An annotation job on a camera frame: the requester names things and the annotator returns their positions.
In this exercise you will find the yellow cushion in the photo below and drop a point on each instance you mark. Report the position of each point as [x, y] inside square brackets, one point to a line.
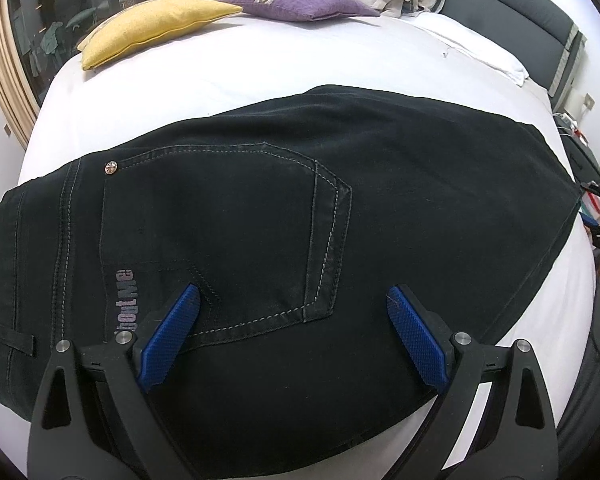
[150, 27]

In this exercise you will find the white wall socket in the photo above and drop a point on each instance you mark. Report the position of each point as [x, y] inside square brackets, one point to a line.
[588, 100]

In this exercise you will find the dark nightstand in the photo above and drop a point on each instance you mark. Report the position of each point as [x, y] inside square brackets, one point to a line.
[582, 157]

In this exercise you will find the dark grey headboard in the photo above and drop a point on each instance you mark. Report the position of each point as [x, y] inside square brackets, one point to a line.
[525, 5]

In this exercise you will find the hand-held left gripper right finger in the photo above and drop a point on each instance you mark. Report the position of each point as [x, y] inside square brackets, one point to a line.
[417, 337]

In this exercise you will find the white pillow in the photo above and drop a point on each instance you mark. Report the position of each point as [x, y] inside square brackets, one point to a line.
[480, 45]

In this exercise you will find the purple cushion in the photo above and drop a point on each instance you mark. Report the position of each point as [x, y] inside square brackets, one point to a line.
[310, 2]

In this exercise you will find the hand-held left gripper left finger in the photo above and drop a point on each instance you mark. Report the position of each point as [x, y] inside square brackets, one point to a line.
[172, 332]

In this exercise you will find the white bed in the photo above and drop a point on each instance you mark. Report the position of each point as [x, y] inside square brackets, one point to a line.
[230, 75]

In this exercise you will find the beige curtain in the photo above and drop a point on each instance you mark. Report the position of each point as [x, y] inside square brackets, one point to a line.
[5, 70]

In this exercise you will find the black denim pants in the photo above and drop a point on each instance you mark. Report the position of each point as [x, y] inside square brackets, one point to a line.
[280, 210]

